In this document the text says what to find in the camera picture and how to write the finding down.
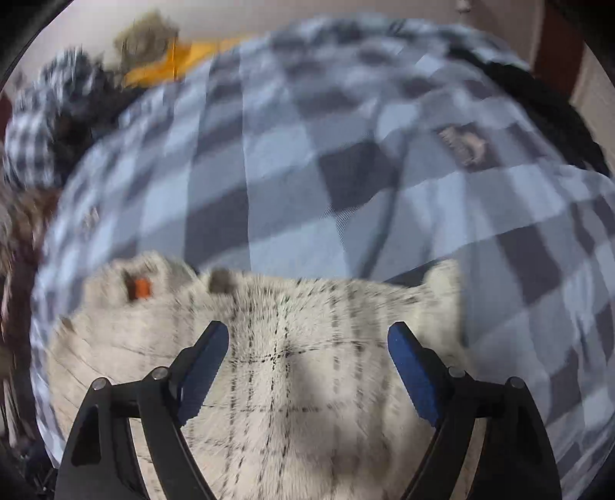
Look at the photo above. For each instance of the black garment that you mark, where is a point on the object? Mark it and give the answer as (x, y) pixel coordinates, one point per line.
(552, 106)

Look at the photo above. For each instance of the brown wooden door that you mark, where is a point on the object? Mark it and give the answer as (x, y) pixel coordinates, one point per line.
(557, 43)

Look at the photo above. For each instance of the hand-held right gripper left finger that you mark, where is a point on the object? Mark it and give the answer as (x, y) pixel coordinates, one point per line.
(204, 370)

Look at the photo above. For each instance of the beige box fan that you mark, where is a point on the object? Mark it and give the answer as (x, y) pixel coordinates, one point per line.
(146, 41)

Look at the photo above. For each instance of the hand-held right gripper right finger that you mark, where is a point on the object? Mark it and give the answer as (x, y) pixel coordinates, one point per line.
(413, 370)

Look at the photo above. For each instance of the yellow cloth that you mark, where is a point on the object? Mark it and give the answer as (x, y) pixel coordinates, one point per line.
(192, 55)

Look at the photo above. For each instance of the crumpled checkered duvet pile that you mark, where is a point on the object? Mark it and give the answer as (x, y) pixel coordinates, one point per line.
(38, 130)

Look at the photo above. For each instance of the blue grey checkered blanket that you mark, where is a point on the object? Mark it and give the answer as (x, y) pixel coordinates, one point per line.
(288, 168)

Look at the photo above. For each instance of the cream plaid fleece jacket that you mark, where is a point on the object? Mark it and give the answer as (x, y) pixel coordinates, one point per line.
(298, 336)

